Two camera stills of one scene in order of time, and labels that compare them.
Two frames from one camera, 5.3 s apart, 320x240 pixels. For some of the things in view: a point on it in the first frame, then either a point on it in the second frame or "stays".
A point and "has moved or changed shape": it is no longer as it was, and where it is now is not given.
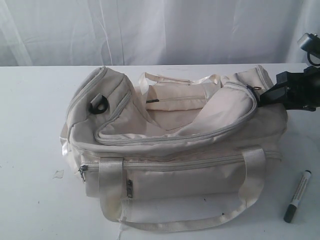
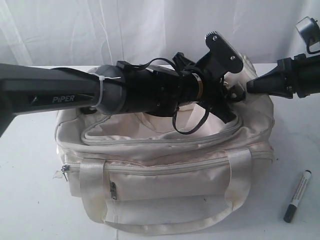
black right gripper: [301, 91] to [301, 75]
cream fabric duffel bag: [164, 155] has moved or changed shape
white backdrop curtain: [66, 33] stays
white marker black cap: [290, 211] stays
